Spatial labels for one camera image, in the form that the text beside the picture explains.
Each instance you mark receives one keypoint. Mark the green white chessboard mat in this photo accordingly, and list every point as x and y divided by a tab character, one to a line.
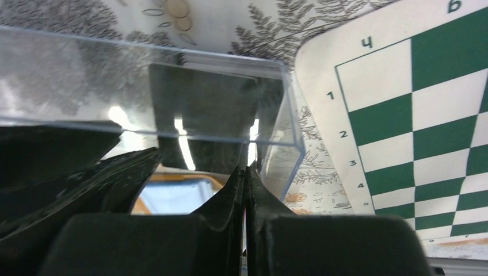
399	97

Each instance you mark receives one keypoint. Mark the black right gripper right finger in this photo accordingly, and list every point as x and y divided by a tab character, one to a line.
281	242

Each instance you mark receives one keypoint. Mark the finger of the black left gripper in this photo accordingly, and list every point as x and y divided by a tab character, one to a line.
32	215
34	153

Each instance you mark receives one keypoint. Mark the orange leather card holder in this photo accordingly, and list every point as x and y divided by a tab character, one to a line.
175	194

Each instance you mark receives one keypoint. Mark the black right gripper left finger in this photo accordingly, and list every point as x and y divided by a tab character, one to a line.
207	241

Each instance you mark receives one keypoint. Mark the black credit card stack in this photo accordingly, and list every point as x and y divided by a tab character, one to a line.
203	119

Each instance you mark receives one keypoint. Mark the floral patterned table mat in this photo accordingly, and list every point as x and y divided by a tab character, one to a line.
261	29

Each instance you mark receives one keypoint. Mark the clear acrylic card box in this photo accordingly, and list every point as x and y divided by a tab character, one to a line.
277	159

